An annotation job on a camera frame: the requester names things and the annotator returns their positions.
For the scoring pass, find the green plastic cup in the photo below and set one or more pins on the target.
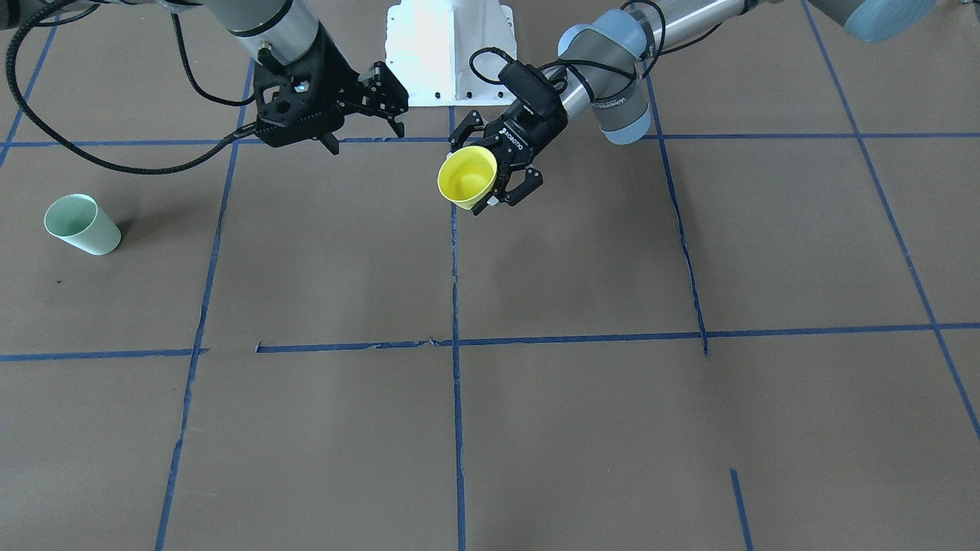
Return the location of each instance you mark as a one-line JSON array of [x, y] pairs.
[[78, 220]]

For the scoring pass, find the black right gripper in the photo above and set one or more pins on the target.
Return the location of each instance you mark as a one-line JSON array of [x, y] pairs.
[[342, 82]]

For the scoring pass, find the yellow plastic cup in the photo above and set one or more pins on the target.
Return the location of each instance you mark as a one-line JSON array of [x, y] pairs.
[[467, 176]]

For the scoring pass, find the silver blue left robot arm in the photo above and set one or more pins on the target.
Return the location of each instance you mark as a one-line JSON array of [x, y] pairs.
[[600, 66]]

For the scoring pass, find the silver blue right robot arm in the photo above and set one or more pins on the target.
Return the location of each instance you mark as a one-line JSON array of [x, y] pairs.
[[289, 27]]

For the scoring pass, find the brown paper table cover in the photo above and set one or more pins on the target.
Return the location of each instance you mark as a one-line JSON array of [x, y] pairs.
[[756, 328]]

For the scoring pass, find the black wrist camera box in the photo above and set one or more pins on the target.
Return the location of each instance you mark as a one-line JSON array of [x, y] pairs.
[[534, 91]]

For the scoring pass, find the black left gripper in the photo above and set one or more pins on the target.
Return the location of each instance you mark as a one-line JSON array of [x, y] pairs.
[[523, 138]]

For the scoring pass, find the white pedestal column with base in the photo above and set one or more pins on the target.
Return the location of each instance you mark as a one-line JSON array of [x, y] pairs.
[[429, 44]]

